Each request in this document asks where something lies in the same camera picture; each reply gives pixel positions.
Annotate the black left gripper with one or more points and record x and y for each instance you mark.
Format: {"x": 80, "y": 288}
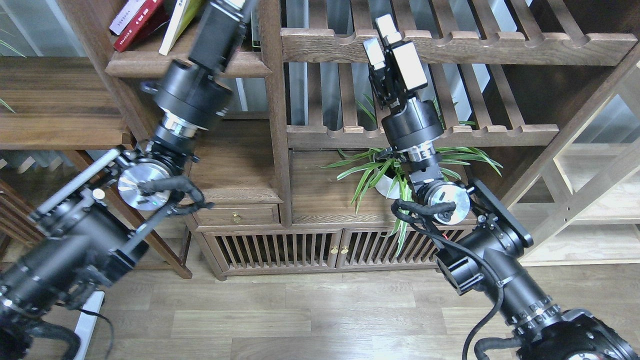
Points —
{"x": 189, "y": 90}

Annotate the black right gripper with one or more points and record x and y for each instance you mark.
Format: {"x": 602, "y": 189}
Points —
{"x": 397, "y": 76}

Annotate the yellow green cover book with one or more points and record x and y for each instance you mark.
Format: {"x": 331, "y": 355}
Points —
{"x": 184, "y": 12}

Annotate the red cover book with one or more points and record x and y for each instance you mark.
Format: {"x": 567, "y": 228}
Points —
{"x": 150, "y": 17}

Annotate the white lilac cover book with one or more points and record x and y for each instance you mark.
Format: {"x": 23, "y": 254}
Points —
{"x": 125, "y": 15}

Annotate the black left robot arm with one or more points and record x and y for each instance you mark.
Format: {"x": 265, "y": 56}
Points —
{"x": 96, "y": 226}

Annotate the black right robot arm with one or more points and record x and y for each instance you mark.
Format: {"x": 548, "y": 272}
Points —
{"x": 479, "y": 242}

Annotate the dark upright book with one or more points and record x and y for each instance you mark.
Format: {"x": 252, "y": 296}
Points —
{"x": 255, "y": 37}

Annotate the green spider plant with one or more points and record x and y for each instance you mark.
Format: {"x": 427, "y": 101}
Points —
{"x": 448, "y": 156}

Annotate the white plant pot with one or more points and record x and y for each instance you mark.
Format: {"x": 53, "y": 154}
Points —
{"x": 388, "y": 184}

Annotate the dark wooden bookshelf cabinet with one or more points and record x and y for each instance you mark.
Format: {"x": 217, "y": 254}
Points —
{"x": 266, "y": 164}

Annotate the dark wooden side table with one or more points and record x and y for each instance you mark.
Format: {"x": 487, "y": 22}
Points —
{"x": 56, "y": 110}

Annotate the brass drawer knob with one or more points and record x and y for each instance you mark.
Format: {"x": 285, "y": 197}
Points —
{"x": 237, "y": 218}

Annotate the slatted wooden rack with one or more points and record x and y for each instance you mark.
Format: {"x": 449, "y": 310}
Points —
{"x": 14, "y": 217}

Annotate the light wooden shelf frame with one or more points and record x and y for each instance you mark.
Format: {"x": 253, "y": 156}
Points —
{"x": 578, "y": 196}

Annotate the white metal post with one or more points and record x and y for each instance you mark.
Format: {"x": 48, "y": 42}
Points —
{"x": 86, "y": 323}

